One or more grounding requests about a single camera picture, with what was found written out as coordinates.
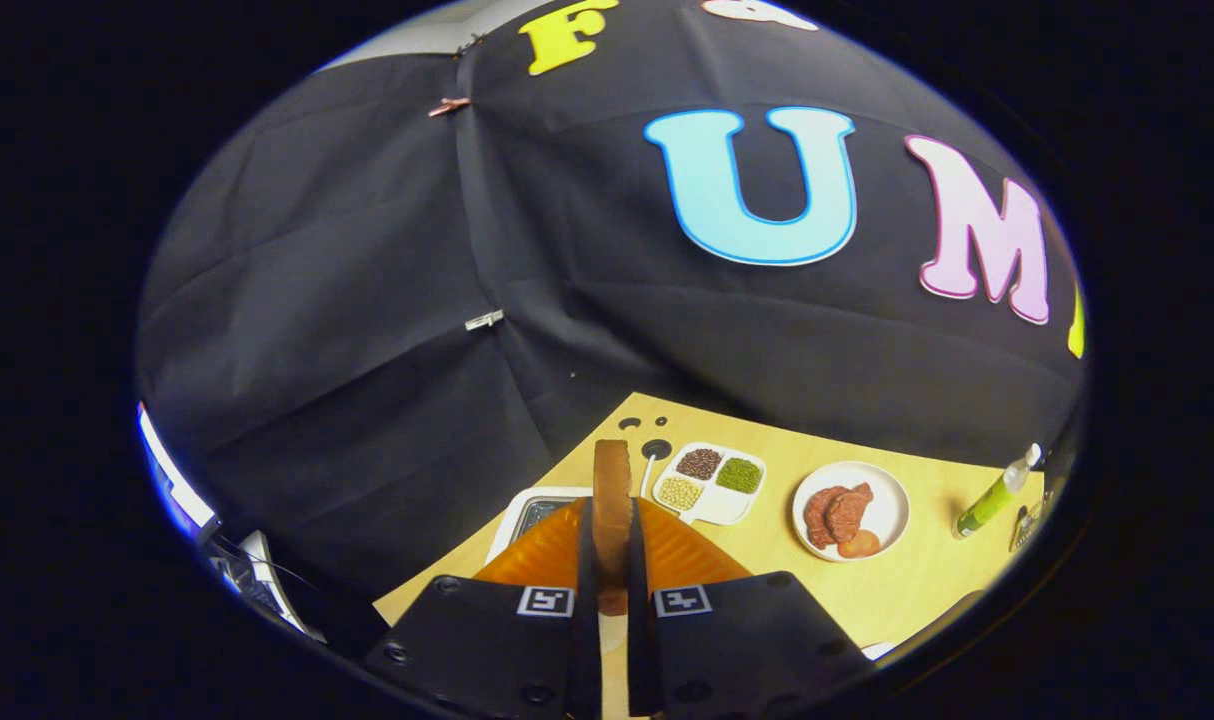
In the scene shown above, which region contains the white toaster cable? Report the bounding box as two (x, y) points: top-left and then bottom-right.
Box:
(639, 440), (673, 498)

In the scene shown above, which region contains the white metal frame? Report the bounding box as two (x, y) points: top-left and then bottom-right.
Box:
(212, 530), (323, 641)

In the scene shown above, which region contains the white toaster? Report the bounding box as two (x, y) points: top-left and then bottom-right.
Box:
(485, 486), (593, 563)

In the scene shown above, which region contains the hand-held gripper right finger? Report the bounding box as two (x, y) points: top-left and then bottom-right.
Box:
(627, 497), (873, 720)

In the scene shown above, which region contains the toasted bread slice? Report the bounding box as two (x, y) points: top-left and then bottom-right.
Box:
(593, 439), (634, 616)

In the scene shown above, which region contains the black backdrop cloth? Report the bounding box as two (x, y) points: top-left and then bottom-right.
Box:
(135, 0), (1086, 601)

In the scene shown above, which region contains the green label plastic bottle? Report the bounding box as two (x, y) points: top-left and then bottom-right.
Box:
(955, 444), (1043, 539)

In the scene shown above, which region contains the brown meat patty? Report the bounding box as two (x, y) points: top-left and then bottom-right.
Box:
(825, 483), (875, 544)
(803, 486), (848, 549)

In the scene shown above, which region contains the white divided bean tray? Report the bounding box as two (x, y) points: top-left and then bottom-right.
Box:
(652, 442), (768, 527)

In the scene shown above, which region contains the lit screen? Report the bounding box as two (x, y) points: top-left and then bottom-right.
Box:
(137, 400), (218, 541)

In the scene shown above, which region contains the wire mesh basket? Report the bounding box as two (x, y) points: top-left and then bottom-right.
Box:
(1010, 500), (1048, 553)

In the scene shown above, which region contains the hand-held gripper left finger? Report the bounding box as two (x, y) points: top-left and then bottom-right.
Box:
(365, 497), (603, 720)

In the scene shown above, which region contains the beige round plate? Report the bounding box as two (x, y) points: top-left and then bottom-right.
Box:
(792, 461), (911, 563)

